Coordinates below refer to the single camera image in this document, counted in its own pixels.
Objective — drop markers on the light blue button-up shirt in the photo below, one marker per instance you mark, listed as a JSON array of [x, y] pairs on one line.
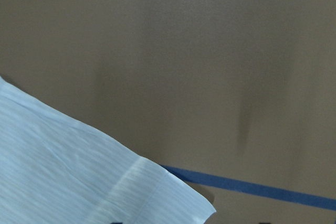
[[56, 169]]

